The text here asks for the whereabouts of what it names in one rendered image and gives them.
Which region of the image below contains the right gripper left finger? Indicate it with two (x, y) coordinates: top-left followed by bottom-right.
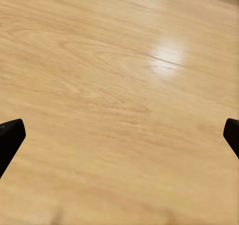
(0, 118), (26, 178)

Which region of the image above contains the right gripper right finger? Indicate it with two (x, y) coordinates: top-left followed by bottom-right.
(223, 118), (239, 158)

